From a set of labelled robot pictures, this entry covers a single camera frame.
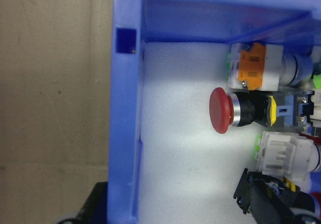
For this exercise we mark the blue bin with button switches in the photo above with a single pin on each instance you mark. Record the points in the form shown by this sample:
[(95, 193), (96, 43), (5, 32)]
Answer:
[(125, 108)]

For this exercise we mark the white switch with green end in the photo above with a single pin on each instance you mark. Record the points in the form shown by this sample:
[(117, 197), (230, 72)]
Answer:
[(281, 153)]

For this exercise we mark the red button black switch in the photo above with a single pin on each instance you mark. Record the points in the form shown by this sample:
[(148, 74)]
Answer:
[(242, 191)]

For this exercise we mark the red mushroom button switch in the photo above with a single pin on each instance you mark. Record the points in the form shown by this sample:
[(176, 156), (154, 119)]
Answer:
[(220, 111)]

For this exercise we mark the white orange switch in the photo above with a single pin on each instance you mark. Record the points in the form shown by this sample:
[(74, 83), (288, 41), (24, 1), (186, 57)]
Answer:
[(253, 68)]

